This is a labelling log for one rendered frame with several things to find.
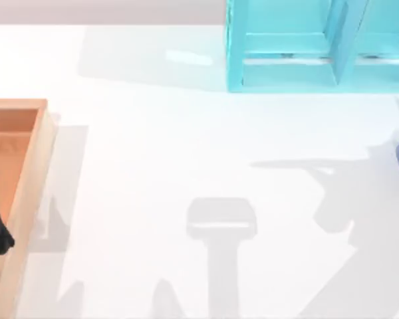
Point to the shallow salmon-coloured box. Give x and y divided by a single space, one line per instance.
16 156

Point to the light blue rack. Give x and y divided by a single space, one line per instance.
286 43

